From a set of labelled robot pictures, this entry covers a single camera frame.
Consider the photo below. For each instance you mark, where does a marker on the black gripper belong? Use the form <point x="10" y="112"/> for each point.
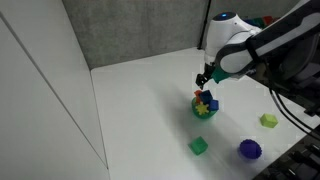
<point x="201" y="79"/>

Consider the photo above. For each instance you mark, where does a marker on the dark blue block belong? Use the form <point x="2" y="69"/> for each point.
<point x="206" y="96"/>

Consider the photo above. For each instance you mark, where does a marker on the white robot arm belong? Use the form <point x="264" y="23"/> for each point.
<point x="233" y="46"/>

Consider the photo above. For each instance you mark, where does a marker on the blue block in bowl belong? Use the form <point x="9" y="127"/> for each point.
<point x="214" y="105"/>

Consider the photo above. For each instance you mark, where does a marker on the green bowl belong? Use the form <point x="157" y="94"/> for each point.
<point x="209" y="115"/>

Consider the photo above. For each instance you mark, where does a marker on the lime green block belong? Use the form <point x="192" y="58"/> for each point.
<point x="268" y="120"/>

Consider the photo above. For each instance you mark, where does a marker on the orange toy piece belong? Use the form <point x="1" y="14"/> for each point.
<point x="197" y="93"/>

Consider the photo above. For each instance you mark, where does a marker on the yellow spiky star toy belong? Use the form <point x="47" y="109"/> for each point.
<point x="202" y="108"/>

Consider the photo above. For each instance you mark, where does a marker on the black vertical pole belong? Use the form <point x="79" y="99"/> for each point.
<point x="199" y="46"/>

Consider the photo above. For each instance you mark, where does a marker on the wooden toy shelf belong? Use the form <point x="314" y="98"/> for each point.
<point x="261" y="22"/>

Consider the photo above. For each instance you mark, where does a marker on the purple spiky ball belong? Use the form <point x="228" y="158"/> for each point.
<point x="250" y="149"/>

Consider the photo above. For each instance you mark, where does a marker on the black equipment at corner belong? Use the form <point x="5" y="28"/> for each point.
<point x="301" y="162"/>

